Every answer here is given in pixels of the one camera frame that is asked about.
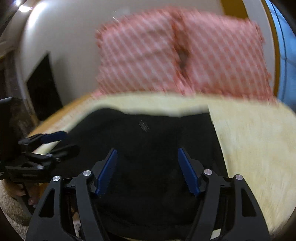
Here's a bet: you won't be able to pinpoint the black pants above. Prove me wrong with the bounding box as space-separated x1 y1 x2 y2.
53 108 227 240

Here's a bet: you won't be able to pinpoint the person's left hand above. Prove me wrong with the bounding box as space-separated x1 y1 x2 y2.
15 183 47 206

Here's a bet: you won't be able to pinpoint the dark doorway opening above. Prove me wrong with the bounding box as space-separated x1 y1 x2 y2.
26 52 63 121

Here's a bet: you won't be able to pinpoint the yellow patterned bed sheet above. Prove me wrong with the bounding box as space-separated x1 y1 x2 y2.
34 92 295 240

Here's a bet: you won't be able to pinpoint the left pink polka-dot pillow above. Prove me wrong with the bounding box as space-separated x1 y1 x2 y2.
95 8 186 96

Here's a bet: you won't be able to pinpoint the pink polka-dot pillow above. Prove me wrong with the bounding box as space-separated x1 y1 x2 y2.
176 9 274 101
95 8 186 96

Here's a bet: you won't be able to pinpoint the right pink polka-dot pillow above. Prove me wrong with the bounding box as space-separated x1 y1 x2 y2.
176 9 274 101

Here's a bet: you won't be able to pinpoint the wooden window frame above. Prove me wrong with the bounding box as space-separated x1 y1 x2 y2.
220 0 296 100

